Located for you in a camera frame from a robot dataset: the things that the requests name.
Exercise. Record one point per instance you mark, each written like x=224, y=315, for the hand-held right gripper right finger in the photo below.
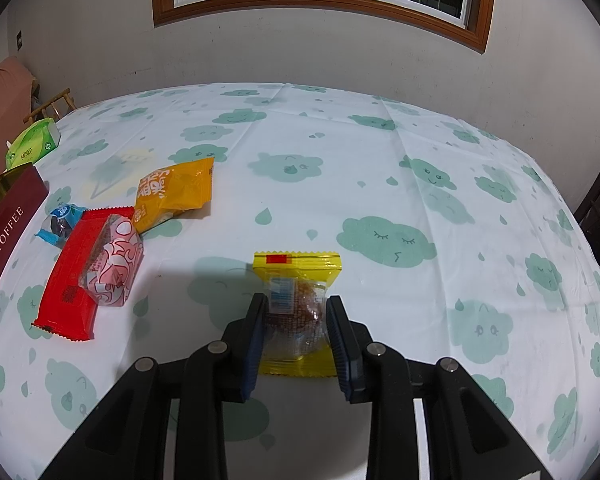
x=342, y=350

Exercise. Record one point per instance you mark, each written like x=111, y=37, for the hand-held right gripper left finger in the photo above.
x=252, y=345

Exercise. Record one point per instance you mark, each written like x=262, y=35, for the yellow clear-window snack packet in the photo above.
x=295, y=265

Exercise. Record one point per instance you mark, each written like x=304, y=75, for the pink and white snack packet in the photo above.
x=115, y=265

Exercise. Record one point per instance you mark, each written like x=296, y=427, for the orange snack packet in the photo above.
x=175, y=190

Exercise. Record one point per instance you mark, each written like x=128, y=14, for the red snack packet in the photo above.
x=67, y=290

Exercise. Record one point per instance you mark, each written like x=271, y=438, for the blue candy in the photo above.
x=62, y=220

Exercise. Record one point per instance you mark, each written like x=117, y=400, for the maroon and gold tin box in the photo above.
x=5, y=230

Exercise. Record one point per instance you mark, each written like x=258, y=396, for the green tissue pack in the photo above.
x=32, y=142

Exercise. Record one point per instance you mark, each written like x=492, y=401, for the bamboo chair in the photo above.
x=55, y=102

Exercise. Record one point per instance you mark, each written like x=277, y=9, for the wooden framed window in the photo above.
x=330, y=2

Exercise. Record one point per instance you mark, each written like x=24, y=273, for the wooden chair with cloth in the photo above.
x=2, y=95

